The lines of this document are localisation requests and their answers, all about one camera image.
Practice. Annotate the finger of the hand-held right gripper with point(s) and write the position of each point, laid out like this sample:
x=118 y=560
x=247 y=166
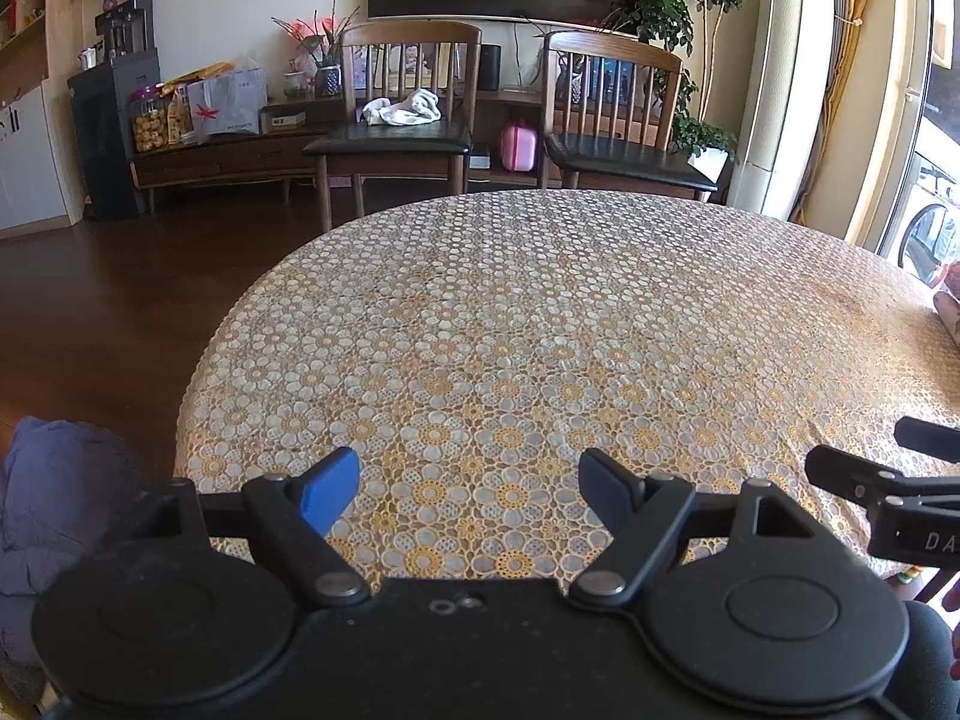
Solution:
x=847 y=469
x=930 y=439

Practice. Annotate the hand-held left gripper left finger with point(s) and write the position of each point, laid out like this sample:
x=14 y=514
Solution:
x=330 y=491

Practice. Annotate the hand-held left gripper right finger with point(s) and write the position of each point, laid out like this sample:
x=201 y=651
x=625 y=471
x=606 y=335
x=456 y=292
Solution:
x=606 y=487

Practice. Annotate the purple pants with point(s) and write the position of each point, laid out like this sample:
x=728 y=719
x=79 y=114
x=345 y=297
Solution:
x=52 y=502

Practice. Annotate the printed blanket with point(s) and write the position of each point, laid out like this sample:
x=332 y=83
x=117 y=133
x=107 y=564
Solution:
x=947 y=315

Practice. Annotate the white washing machine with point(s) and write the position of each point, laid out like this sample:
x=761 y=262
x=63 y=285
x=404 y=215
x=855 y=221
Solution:
x=926 y=240

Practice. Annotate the wooden chair with black seat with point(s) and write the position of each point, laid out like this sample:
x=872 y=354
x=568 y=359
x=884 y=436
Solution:
x=390 y=141
x=622 y=157

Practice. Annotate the wooden tv cabinet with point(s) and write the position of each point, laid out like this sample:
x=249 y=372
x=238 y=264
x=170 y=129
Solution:
x=217 y=161

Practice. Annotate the pink small case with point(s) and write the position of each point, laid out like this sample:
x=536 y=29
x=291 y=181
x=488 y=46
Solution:
x=519 y=146

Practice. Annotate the flat cardboard box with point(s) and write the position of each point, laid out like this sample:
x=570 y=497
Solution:
x=283 y=120

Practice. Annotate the white crumpled cloth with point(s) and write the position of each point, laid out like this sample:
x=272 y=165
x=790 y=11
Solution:
x=405 y=112

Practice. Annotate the glass balcony door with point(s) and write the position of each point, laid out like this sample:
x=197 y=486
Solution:
x=900 y=52

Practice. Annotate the grey shopping bag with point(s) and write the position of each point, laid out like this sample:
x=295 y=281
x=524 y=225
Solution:
x=225 y=101

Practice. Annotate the blue printed box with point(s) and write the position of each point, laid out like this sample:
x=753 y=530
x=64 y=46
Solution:
x=607 y=82

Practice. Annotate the snack jar with purple lid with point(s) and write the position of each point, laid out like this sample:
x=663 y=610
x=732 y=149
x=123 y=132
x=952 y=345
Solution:
x=148 y=124

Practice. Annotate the pink flowers in dark vase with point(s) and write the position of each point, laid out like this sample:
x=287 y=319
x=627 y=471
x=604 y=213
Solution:
x=328 y=79

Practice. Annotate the white standing air conditioner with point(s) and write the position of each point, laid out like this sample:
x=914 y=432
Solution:
x=780 y=52

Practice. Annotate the black tall cabinet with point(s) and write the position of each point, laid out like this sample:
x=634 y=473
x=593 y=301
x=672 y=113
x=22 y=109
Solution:
x=105 y=142

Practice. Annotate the black speaker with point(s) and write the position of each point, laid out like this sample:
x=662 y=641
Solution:
x=490 y=67

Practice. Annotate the yellow snack bag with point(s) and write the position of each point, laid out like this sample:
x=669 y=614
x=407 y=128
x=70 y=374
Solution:
x=191 y=75

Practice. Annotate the green potted plant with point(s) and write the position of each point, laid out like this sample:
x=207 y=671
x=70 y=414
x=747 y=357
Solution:
x=660 y=11

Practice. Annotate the black coffee machine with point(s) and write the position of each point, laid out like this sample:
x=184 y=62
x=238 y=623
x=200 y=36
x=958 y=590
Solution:
x=124 y=26

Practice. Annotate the white wall shelf unit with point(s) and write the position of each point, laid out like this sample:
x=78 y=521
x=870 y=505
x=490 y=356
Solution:
x=26 y=165

